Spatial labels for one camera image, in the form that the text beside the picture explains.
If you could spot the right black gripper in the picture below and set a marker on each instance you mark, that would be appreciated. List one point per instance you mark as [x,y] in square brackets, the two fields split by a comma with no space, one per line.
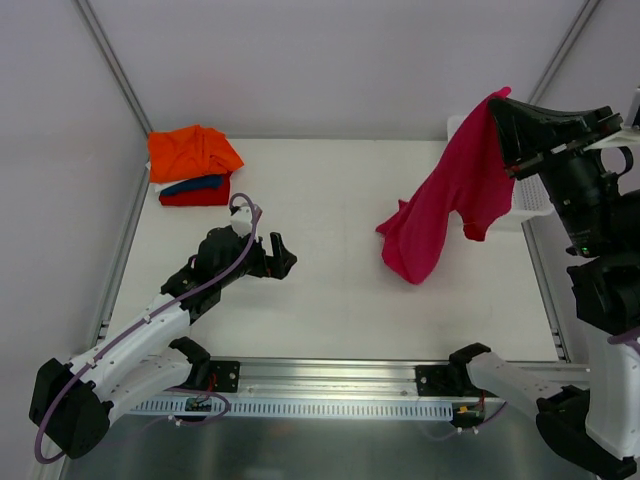
[558,155]

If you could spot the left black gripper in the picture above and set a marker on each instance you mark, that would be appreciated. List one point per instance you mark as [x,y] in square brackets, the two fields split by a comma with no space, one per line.
[267,262]

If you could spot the magenta t shirt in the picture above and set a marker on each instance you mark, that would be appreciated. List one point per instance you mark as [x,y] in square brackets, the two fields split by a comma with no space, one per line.
[469,179]

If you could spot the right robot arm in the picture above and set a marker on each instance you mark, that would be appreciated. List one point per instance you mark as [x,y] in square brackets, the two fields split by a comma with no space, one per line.
[595,428]

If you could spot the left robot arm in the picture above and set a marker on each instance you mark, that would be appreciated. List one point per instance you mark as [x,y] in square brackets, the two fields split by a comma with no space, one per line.
[75,403]

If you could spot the white plastic basket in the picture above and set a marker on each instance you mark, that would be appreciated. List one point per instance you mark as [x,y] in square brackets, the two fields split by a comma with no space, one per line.
[529,200]

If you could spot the blue folded t shirt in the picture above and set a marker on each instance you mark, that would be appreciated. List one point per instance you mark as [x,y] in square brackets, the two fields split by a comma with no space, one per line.
[204,182]

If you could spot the red folded t shirt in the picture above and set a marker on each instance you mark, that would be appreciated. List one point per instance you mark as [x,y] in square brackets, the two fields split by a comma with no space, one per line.
[202,197]

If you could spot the orange folded t shirt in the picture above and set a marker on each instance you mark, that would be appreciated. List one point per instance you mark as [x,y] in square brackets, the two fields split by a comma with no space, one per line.
[190,152]

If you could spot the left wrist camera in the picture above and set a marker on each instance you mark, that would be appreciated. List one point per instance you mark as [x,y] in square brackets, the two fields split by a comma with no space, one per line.
[244,219]

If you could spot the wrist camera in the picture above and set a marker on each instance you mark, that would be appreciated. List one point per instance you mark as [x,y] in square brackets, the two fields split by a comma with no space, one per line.
[628,135]
[244,219]

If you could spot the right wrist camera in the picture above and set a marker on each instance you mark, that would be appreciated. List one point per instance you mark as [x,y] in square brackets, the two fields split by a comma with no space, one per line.
[628,135]

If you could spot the aluminium mounting rail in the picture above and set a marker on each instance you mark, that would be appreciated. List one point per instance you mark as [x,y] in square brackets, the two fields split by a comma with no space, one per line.
[331,379]

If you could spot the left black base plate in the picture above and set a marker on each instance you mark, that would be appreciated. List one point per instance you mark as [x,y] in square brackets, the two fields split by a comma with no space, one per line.
[222,376]

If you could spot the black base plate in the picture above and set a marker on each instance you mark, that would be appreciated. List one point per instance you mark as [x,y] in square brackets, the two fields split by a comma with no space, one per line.
[222,376]
[437,380]

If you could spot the white slotted cable duct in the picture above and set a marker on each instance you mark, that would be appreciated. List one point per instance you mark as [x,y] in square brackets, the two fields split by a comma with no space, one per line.
[417,410]

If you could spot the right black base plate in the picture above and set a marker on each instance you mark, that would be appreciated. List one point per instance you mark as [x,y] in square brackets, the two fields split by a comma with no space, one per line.
[437,380]

